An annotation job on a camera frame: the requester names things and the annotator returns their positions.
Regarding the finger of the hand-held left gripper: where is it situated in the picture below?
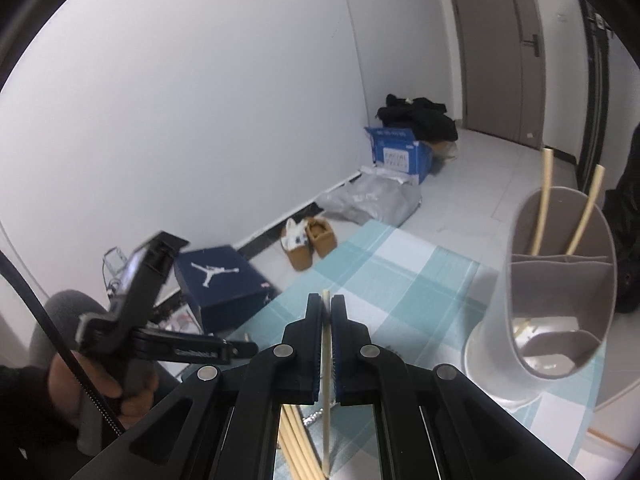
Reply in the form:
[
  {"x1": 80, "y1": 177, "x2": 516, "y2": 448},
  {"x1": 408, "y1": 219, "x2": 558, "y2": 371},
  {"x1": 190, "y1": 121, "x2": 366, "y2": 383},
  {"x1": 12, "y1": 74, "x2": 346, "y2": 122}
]
[{"x1": 132, "y1": 328, "x2": 259, "y2": 356}]

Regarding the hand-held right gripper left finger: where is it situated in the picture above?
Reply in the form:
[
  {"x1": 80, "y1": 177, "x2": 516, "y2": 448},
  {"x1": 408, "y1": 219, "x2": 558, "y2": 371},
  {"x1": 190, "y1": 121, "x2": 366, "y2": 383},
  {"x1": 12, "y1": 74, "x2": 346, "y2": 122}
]
[{"x1": 70, "y1": 293, "x2": 324, "y2": 480}]

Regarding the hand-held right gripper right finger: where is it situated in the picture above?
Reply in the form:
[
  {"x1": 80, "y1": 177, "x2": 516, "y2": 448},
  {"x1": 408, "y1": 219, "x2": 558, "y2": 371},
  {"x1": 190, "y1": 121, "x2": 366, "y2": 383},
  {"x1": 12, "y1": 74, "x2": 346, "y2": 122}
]
[{"x1": 332, "y1": 294, "x2": 586, "y2": 480}]

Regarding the light wooden chopstick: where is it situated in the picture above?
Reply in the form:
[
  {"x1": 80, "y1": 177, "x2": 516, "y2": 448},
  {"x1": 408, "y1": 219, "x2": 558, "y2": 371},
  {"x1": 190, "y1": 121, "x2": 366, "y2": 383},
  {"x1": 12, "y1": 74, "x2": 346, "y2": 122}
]
[
  {"x1": 279, "y1": 404, "x2": 302, "y2": 480},
  {"x1": 286, "y1": 404, "x2": 312, "y2": 480},
  {"x1": 294, "y1": 410, "x2": 322, "y2": 480},
  {"x1": 530, "y1": 147, "x2": 555, "y2": 256},
  {"x1": 320, "y1": 289, "x2": 334, "y2": 477},
  {"x1": 566, "y1": 164, "x2": 606, "y2": 256}
]

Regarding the grey utensil holder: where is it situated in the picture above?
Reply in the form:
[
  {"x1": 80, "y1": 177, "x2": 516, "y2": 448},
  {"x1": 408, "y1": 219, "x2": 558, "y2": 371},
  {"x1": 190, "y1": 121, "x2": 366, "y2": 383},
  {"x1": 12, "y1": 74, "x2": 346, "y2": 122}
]
[{"x1": 462, "y1": 186, "x2": 617, "y2": 411}]

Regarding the person's left forearm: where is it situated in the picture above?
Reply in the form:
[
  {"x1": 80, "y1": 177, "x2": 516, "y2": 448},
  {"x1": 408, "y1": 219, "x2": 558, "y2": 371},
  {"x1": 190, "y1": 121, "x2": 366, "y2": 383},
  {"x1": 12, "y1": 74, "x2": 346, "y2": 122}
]
[{"x1": 0, "y1": 364, "x2": 81, "y2": 480}]

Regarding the person's left hand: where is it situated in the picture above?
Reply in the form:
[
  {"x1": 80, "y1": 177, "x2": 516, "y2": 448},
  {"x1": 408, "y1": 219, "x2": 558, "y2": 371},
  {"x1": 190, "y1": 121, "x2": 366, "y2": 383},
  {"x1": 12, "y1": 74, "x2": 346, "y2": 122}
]
[{"x1": 49, "y1": 351, "x2": 160, "y2": 431}]

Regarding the clear plastic container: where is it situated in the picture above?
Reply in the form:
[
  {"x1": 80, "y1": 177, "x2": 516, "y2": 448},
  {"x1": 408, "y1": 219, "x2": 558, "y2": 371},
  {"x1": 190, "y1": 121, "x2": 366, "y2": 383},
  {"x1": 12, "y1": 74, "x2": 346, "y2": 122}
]
[{"x1": 102, "y1": 246, "x2": 132, "y2": 292}]

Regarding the dark blue shoe box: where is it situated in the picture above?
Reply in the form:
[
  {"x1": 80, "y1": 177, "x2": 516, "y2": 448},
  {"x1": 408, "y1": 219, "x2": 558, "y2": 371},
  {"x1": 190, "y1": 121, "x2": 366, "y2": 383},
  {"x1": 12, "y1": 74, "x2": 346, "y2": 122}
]
[{"x1": 173, "y1": 245, "x2": 279, "y2": 334}]

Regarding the blue checkered tablecloth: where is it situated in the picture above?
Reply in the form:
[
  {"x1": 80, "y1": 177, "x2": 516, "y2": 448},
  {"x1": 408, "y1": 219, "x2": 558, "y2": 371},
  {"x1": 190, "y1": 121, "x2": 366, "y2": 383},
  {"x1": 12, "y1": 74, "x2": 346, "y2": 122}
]
[{"x1": 182, "y1": 220, "x2": 621, "y2": 480}]

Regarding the brown shoe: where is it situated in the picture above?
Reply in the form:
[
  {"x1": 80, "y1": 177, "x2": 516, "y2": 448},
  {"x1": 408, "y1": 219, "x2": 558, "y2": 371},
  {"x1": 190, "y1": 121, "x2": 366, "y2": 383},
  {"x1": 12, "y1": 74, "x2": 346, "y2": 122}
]
[
  {"x1": 284, "y1": 218, "x2": 317, "y2": 272},
  {"x1": 306, "y1": 217, "x2": 337, "y2": 260}
]

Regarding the white cloth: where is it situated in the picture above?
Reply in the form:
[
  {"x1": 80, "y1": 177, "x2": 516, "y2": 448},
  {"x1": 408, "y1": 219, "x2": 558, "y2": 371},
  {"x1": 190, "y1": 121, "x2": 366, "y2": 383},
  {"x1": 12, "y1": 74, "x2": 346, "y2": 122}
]
[{"x1": 280, "y1": 220, "x2": 309, "y2": 252}]

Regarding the grey plastic bag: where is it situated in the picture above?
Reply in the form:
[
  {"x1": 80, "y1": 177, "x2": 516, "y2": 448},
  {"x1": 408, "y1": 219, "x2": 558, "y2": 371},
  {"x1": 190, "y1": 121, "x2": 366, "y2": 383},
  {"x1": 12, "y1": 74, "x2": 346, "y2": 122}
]
[{"x1": 316, "y1": 165, "x2": 423, "y2": 226}]

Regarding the blue cardboard box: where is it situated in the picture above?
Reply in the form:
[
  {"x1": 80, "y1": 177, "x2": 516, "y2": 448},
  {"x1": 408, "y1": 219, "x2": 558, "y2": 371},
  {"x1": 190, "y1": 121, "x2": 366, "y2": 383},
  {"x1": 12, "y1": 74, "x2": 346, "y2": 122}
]
[{"x1": 363, "y1": 125, "x2": 434, "y2": 185}]

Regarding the black clothing pile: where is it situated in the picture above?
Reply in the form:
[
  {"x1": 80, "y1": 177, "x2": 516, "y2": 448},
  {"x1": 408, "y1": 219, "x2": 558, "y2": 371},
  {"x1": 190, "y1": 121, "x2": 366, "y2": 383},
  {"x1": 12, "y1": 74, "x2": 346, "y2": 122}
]
[{"x1": 376, "y1": 93, "x2": 459, "y2": 144}]

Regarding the grey-brown door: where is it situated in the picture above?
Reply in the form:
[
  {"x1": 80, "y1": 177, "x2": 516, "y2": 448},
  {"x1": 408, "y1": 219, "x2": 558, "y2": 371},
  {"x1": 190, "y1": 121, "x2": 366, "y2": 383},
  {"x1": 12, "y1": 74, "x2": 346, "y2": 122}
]
[{"x1": 444, "y1": 0, "x2": 547, "y2": 144}]

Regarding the black cable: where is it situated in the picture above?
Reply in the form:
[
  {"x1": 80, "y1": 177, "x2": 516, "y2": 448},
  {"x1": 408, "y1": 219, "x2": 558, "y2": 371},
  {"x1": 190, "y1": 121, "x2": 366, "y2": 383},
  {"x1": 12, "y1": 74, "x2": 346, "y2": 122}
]
[{"x1": 0, "y1": 249, "x2": 127, "y2": 435}]

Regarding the black door handle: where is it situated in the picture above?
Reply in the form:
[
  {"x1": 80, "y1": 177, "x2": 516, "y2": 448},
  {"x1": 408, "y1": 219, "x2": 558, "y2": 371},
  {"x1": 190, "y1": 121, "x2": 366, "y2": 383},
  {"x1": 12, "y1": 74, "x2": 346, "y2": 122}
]
[{"x1": 520, "y1": 33, "x2": 544, "y2": 59}]

